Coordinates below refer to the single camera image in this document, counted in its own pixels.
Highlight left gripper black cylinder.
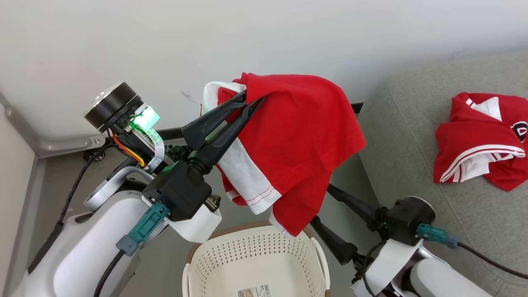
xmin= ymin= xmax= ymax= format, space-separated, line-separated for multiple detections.
xmin=84 ymin=81 xmax=267 ymax=175

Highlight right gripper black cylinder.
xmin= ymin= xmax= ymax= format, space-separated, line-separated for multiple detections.
xmin=309 ymin=183 xmax=436 ymax=266

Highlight red shorts with white band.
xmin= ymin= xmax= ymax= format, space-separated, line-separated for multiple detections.
xmin=201 ymin=73 xmax=367 ymax=238

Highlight red jersey with black letters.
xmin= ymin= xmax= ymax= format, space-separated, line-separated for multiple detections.
xmin=433 ymin=92 xmax=528 ymax=192

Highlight cream perforated plastic laundry basket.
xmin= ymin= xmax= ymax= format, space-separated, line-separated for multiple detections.
xmin=182 ymin=222 xmax=331 ymax=297

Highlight printed paper basket label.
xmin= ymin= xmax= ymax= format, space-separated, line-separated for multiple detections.
xmin=238 ymin=284 xmax=272 ymax=297

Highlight grey fabric sofa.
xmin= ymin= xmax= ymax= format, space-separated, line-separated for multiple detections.
xmin=357 ymin=52 xmax=528 ymax=297

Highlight white right camera mount bracket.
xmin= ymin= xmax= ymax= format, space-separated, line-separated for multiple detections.
xmin=351 ymin=238 xmax=424 ymax=297

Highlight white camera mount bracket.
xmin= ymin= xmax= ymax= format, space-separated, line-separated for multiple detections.
xmin=351 ymin=238 xmax=424 ymax=297
xmin=142 ymin=193 xmax=223 ymax=244

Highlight teal right camera connector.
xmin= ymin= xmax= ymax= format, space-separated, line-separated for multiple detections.
xmin=416 ymin=223 xmax=459 ymax=249

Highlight teal camera connector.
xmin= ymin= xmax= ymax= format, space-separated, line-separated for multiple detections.
xmin=116 ymin=202 xmax=171 ymax=257
xmin=416 ymin=223 xmax=459 ymax=249

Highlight white left camera mount bracket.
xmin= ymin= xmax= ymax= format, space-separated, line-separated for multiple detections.
xmin=142 ymin=193 xmax=223 ymax=244

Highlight teal left camera connector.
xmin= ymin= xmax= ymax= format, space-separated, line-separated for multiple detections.
xmin=116 ymin=202 xmax=171 ymax=257

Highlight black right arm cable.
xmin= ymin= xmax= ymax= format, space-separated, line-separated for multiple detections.
xmin=456 ymin=241 xmax=528 ymax=281

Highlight black left arm side cable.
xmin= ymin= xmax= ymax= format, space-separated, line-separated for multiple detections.
xmin=27 ymin=142 xmax=114 ymax=273

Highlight black left camera cable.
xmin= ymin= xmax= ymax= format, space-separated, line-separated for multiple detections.
xmin=93 ymin=250 xmax=126 ymax=297

